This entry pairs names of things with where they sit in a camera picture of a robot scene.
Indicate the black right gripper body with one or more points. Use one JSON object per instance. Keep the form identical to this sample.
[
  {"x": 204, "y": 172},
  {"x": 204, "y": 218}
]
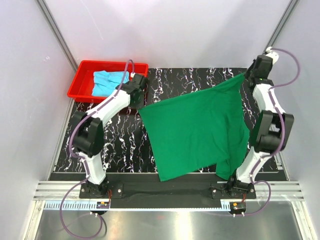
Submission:
[{"x": 250, "y": 72}]

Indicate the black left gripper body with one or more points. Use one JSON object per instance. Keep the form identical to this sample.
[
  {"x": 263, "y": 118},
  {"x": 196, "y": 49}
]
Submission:
[{"x": 139, "y": 104}]

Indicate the green t-shirt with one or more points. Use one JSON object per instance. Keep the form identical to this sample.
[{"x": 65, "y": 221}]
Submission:
[{"x": 198, "y": 130}]

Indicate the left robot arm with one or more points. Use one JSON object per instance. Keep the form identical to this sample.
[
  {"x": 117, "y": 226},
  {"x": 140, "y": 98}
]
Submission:
[{"x": 88, "y": 137}]

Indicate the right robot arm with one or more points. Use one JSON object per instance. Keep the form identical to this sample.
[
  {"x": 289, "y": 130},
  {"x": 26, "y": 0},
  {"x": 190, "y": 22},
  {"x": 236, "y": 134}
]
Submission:
[{"x": 271, "y": 131}]

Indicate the blue folded t-shirt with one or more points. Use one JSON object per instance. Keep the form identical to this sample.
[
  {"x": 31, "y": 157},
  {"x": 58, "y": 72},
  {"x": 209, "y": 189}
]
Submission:
[{"x": 106, "y": 82}]

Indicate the red plastic bin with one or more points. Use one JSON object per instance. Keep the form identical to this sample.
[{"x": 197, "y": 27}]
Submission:
[{"x": 81, "y": 87}]

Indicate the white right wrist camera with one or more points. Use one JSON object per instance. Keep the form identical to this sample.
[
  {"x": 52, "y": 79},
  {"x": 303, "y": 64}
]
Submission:
[{"x": 269, "y": 52}]

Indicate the aluminium frame post right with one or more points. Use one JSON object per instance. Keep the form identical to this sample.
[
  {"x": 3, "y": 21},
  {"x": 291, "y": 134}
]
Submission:
[{"x": 289, "y": 10}]

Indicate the aluminium frame post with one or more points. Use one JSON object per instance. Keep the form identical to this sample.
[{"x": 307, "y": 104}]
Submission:
[
  {"x": 57, "y": 33},
  {"x": 289, "y": 10}
]

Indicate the aluminium frame post left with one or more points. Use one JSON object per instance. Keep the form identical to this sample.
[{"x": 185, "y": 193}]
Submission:
[{"x": 57, "y": 33}]

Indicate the aluminium front rail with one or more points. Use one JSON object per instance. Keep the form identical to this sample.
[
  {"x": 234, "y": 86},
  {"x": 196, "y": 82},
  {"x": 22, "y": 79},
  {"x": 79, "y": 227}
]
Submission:
[{"x": 65, "y": 195}]

